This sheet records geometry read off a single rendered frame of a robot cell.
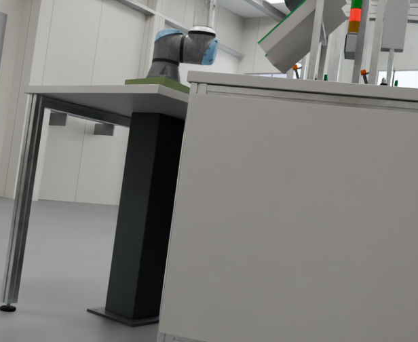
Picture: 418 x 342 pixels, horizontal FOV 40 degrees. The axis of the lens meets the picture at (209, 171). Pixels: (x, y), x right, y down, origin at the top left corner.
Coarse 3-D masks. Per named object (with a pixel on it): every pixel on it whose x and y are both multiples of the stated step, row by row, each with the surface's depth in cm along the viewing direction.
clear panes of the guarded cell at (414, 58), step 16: (416, 0) 339; (368, 32) 344; (416, 32) 338; (320, 48) 351; (368, 48) 344; (416, 48) 337; (352, 64) 346; (368, 64) 343; (384, 64) 341; (400, 64) 339; (416, 64) 337; (400, 80) 338; (416, 80) 336
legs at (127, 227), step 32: (32, 96) 220; (32, 128) 218; (160, 128) 228; (32, 160) 220; (128, 160) 235; (160, 160) 230; (32, 192) 220; (128, 192) 233; (160, 192) 231; (128, 224) 231; (160, 224) 233; (128, 256) 229; (160, 256) 235; (128, 288) 227; (160, 288) 236; (128, 320) 222
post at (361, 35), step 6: (366, 0) 232; (366, 6) 232; (366, 12) 232; (360, 18) 233; (366, 18) 232; (360, 24) 232; (360, 30) 232; (360, 36) 233; (360, 42) 232; (360, 48) 232; (360, 54) 232; (354, 60) 232; (360, 60) 231; (354, 66) 232; (360, 66) 231; (354, 72) 232; (354, 78) 232
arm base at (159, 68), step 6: (156, 60) 235; (162, 60) 234; (168, 60) 234; (174, 60) 236; (156, 66) 234; (162, 66) 233; (168, 66) 234; (174, 66) 236; (150, 72) 235; (156, 72) 233; (162, 72) 233; (168, 72) 233; (174, 72) 235; (174, 78) 234
